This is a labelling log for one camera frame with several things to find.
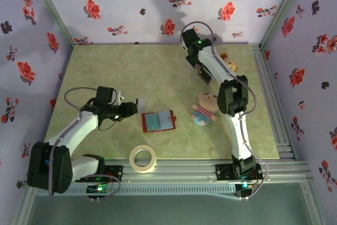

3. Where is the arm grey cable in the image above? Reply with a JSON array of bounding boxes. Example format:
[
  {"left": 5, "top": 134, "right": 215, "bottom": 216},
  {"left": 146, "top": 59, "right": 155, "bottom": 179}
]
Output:
[
  {"left": 180, "top": 21, "right": 270, "bottom": 201},
  {"left": 48, "top": 86, "right": 122, "bottom": 201}
]

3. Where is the brown plush monkey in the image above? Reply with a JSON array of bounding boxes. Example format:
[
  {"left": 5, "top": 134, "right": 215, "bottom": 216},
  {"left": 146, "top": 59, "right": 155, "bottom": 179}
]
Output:
[{"left": 220, "top": 52, "right": 239, "bottom": 73}]

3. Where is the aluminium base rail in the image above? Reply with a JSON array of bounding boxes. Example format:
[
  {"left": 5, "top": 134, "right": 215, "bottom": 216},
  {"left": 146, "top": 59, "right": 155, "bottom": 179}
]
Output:
[{"left": 25, "top": 158, "right": 313, "bottom": 183}]

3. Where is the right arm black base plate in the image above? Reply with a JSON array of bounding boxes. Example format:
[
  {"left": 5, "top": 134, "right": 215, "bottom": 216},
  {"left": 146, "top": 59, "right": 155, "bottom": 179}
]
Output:
[{"left": 215, "top": 163, "right": 264, "bottom": 181}]

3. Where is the aluminium corner post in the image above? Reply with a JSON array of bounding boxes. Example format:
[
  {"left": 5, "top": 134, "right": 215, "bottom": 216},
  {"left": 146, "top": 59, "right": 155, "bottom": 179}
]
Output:
[
  {"left": 25, "top": 0, "right": 77, "bottom": 49},
  {"left": 259, "top": 0, "right": 309, "bottom": 49}
]

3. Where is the grey slotted cable duct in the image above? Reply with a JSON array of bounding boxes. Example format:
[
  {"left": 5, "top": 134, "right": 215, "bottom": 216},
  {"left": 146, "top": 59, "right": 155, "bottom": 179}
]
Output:
[{"left": 35, "top": 184, "right": 237, "bottom": 197}]

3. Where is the aluminium frame leg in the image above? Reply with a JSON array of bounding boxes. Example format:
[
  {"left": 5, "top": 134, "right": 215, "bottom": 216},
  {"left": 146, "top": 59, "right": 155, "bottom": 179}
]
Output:
[
  {"left": 10, "top": 182, "right": 37, "bottom": 225},
  {"left": 300, "top": 180, "right": 327, "bottom": 225}
]

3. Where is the pink plush pig striped shirt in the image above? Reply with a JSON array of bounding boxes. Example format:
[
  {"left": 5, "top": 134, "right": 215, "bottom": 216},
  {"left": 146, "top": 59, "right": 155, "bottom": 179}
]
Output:
[{"left": 191, "top": 92, "right": 221, "bottom": 126}]

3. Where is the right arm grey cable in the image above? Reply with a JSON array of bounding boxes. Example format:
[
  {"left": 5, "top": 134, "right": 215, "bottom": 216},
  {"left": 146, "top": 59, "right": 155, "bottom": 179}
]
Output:
[{"left": 180, "top": 21, "right": 270, "bottom": 201}]

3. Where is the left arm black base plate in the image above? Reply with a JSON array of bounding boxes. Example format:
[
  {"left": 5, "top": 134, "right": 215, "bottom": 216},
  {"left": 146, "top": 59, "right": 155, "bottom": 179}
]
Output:
[{"left": 75, "top": 165, "right": 124, "bottom": 183}]

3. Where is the aluminium side rail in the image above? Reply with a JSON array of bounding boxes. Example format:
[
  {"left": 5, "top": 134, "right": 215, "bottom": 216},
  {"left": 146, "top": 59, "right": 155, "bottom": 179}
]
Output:
[{"left": 251, "top": 43, "right": 298, "bottom": 161}]

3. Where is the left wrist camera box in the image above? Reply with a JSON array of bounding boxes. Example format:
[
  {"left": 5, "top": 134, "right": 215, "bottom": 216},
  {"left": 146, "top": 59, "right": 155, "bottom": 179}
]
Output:
[{"left": 112, "top": 90, "right": 125, "bottom": 105}]

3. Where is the masking tape roll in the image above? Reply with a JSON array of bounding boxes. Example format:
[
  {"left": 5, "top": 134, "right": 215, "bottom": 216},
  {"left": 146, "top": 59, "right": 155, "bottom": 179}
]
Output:
[{"left": 128, "top": 144, "right": 158, "bottom": 174}]

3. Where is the red leather card holder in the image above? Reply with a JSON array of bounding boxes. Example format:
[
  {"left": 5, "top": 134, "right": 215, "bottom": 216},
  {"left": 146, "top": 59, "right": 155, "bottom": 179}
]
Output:
[{"left": 141, "top": 110, "right": 177, "bottom": 133}]

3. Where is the left arm grey cable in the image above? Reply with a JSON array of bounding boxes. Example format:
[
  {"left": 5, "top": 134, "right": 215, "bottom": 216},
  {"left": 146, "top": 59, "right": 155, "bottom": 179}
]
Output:
[{"left": 48, "top": 86, "right": 122, "bottom": 201}]

